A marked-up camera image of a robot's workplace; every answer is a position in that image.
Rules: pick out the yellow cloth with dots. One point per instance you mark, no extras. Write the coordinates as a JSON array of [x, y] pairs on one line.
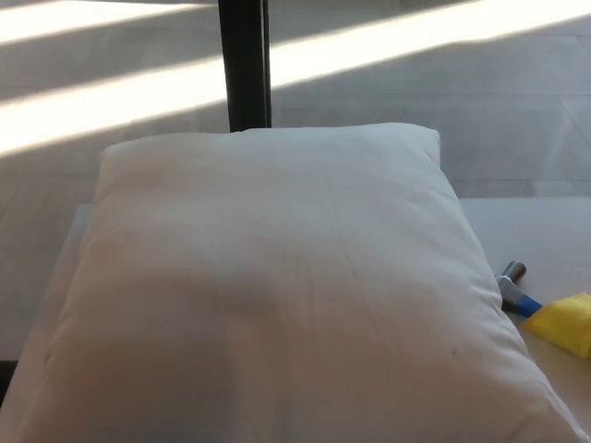
[[565, 320]]

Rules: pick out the black vertical post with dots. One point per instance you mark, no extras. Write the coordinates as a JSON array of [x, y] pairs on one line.
[[242, 64]]

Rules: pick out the white pillow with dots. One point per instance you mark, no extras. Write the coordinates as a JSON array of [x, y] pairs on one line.
[[277, 277]]

